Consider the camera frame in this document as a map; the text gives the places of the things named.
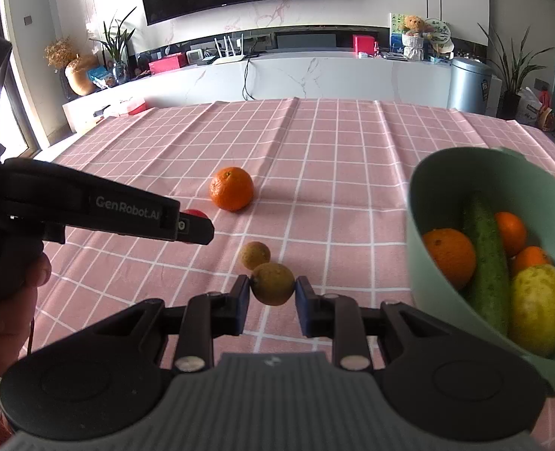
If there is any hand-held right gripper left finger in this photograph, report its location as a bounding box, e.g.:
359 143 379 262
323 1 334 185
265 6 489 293
103 274 252 372

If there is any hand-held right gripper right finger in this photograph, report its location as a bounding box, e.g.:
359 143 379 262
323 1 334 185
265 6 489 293
295 276 447 371

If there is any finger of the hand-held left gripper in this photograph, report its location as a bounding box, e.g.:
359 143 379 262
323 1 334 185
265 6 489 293
176 216 215 246

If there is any brown kiwi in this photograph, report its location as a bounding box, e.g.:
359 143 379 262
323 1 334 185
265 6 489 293
240 241 271 271
250 262 296 306

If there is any orange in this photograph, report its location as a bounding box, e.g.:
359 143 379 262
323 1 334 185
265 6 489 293
511 245 553 275
209 166 254 212
495 211 528 258
422 228 477 291

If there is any green cucumber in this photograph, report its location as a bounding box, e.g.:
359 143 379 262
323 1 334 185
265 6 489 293
462 191 511 336

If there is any large yellow-green citrus fruit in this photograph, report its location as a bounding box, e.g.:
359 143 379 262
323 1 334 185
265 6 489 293
509 264 555 357

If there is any green colander bowl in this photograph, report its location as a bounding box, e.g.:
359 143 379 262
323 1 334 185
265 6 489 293
408 147 555 393

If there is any person's left hand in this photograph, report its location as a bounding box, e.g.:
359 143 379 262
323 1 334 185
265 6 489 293
0 253 52 377

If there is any pink storage box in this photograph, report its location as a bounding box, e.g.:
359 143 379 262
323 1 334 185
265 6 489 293
115 98 147 116

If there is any brown gourd vase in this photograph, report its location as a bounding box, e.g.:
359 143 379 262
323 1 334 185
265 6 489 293
65 54 101 96

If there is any blue snack packet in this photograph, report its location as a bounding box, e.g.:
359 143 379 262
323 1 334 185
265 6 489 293
88 66 115 89

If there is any grassy plant in glass vase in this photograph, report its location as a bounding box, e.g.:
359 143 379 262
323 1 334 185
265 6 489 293
90 7 137 82

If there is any dried flower bunch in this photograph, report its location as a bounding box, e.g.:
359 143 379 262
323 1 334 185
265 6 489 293
45 38 77 69

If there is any pink checked tablecloth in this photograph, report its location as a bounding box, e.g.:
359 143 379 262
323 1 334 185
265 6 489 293
0 98 555 451

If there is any flat red box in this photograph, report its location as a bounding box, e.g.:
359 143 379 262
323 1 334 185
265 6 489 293
148 54 187 76

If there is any white router with antennas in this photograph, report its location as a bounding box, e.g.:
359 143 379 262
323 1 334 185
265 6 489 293
212 34 247 65

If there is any white marble television cabinet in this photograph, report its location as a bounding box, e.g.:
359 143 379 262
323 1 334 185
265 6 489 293
63 49 452 132

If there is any silver blue trash can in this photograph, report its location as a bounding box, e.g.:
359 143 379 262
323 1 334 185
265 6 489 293
448 56 493 114

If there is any blue landscape picture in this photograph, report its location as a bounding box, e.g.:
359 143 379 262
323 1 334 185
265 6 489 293
390 12 406 52

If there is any snake plant in black pot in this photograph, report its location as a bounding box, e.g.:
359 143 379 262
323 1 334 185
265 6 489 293
477 23 555 120

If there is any white shopping bag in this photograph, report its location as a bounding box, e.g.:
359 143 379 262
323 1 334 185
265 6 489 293
516 87 543 125

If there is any brown teddy bear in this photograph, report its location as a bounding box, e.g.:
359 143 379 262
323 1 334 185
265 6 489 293
402 15 426 36

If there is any brown paper bag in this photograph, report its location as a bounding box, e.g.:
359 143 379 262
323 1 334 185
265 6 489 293
538 89 555 131

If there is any round decorated plate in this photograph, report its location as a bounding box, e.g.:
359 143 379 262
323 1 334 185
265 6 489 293
423 18 451 43

